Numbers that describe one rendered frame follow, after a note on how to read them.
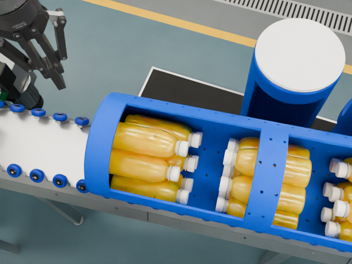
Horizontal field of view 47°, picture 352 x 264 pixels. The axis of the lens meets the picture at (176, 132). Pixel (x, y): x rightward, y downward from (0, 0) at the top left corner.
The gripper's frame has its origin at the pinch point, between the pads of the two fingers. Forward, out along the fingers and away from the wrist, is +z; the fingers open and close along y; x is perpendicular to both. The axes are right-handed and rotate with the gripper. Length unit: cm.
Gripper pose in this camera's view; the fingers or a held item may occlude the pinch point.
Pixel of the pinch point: (54, 73)
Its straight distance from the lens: 77.9
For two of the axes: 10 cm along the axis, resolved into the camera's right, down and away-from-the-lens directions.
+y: 9.3, -3.6, 0.9
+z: 0.7, 4.1, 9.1
